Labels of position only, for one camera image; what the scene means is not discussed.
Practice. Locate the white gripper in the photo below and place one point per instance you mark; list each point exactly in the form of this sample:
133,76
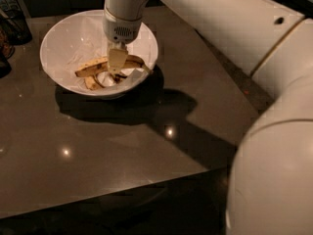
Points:
121,29

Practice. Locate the spotted yellow banana peel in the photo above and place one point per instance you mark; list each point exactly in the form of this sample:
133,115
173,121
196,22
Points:
99,65

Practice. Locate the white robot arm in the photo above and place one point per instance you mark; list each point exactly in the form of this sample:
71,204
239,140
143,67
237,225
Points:
270,47

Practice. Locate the small banana peel pieces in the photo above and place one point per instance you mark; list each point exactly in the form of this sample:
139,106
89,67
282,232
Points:
103,80

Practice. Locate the white bowl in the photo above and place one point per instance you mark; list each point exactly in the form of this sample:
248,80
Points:
65,43

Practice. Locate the white paper liner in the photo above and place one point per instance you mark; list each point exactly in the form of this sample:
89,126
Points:
78,39

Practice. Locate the dark round object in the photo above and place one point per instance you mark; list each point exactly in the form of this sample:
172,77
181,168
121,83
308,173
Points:
5,67

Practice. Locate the black wire mesh basket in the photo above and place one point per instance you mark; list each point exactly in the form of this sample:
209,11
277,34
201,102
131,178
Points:
14,24

